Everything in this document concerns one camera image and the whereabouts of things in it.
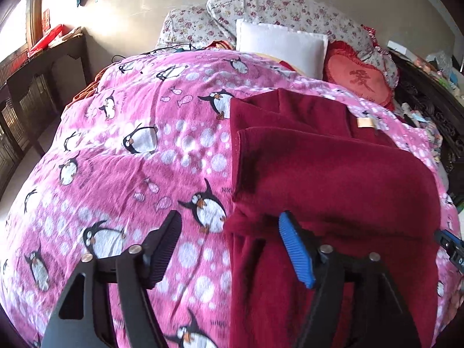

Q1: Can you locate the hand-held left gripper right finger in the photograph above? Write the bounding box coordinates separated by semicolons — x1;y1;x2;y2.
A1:
278;211;422;348

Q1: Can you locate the dark red sweater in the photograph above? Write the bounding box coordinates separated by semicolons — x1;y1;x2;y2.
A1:
224;88;441;348

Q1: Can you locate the dark carved wooden nightstand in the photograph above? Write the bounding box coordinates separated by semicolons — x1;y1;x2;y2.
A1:
389;49;464;175

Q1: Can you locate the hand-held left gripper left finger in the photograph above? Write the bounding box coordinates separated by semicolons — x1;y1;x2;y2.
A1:
41;210;182;348

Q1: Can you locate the pink penguin print blanket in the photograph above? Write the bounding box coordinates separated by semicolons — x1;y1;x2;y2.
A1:
0;49;463;348

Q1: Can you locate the black cable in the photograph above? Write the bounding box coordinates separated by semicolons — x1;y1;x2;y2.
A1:
110;43;198;64

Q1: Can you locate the dark wooden side table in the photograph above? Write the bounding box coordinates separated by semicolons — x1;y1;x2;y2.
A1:
0;28;91;200

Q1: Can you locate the floral folded quilt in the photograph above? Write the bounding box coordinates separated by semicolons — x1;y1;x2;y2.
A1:
157;0;399;89

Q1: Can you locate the white pillow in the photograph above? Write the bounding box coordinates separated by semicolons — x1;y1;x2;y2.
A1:
235;19;329;80

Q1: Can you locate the red heart-shaped cushion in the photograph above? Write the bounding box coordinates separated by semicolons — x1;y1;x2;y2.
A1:
323;41;396;111

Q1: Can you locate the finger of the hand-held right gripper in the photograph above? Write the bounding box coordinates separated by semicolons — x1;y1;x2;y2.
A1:
434;229;464;273

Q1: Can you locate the red box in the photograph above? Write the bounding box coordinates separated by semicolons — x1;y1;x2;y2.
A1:
28;24;64;57

